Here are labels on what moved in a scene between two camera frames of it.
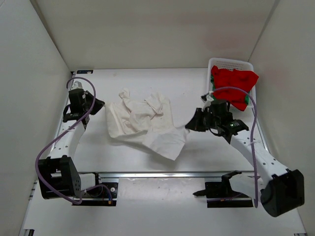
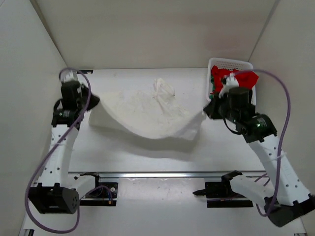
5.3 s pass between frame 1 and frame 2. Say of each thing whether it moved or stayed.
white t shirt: moved
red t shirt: stayed
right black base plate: stayed
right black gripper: moved
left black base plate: stayed
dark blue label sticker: stayed
